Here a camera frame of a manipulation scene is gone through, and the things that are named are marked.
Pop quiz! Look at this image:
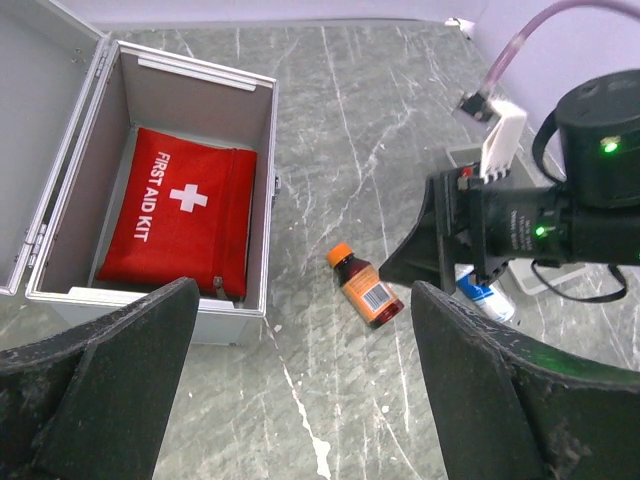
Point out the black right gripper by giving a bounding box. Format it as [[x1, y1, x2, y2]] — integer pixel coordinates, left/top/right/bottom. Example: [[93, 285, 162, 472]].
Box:
[[379, 168, 570, 294]]

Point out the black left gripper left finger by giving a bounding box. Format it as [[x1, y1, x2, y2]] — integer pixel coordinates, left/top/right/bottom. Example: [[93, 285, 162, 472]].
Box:
[[1, 278, 200, 479]]

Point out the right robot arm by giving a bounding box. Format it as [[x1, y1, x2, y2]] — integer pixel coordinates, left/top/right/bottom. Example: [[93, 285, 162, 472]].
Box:
[[380, 70, 639, 293]]

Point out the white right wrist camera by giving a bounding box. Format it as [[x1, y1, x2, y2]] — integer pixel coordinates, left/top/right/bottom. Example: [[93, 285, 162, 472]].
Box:
[[456, 92, 528, 184]]

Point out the red first aid pouch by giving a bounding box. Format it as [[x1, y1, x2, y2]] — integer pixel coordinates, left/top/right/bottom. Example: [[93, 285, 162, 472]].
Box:
[[96, 128, 257, 297]]

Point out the grey divided tray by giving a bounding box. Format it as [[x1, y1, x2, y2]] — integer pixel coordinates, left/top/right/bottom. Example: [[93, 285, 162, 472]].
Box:
[[444, 143, 589, 296]]

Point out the brown medicine bottle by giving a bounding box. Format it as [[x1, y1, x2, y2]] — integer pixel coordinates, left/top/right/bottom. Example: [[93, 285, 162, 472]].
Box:
[[327, 243, 404, 329]]

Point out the grey metal case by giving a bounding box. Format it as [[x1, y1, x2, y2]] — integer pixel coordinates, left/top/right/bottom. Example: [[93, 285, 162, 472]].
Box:
[[1, 1, 278, 345]]

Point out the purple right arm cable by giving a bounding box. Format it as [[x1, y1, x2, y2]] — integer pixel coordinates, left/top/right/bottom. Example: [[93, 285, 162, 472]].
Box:
[[479, 0, 640, 94]]

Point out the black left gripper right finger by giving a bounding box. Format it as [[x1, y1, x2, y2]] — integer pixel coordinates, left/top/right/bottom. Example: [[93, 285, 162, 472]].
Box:
[[411, 282, 639, 479]]

